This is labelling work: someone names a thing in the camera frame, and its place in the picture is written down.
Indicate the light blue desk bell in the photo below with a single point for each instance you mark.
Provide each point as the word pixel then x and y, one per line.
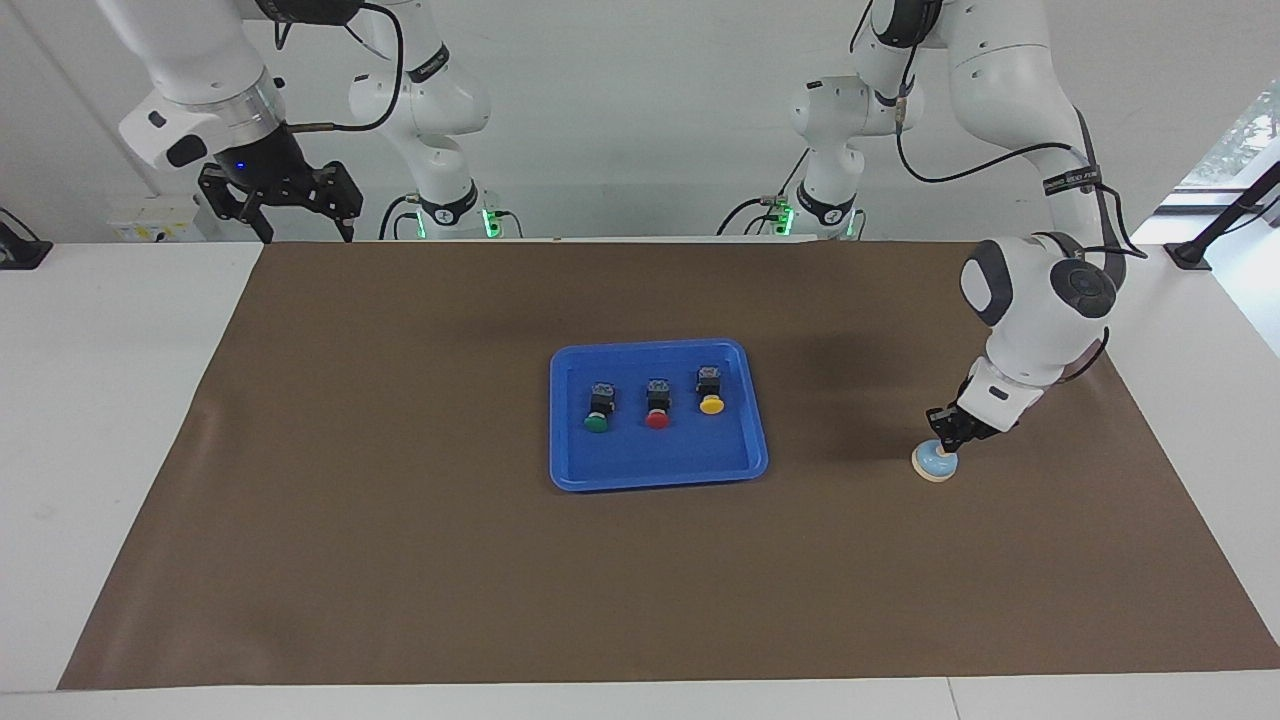
pixel 935 467

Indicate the blue plastic tray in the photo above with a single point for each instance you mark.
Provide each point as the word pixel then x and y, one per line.
pixel 660 455

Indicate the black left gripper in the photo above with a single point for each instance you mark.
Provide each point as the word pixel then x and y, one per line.
pixel 960 422

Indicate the small black table clamp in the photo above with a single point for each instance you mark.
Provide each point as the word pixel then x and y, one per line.
pixel 20 250

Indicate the window pane with greenery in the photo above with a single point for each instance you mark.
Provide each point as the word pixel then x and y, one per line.
pixel 1240 140

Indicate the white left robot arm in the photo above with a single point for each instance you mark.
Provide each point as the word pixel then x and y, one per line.
pixel 1040 310

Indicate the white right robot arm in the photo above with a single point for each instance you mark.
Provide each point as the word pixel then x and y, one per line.
pixel 190 60

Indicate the white wall socket box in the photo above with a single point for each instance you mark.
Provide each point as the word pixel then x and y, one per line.
pixel 150 225

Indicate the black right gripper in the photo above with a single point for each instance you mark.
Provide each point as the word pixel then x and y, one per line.
pixel 280 180

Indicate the green push button switch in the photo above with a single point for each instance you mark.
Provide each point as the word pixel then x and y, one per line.
pixel 598 410

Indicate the brown table mat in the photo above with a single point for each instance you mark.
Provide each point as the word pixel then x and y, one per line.
pixel 640 590

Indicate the yellow push button switch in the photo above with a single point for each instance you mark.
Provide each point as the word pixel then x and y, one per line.
pixel 710 392

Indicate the red push button switch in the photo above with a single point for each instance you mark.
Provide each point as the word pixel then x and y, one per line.
pixel 657 405

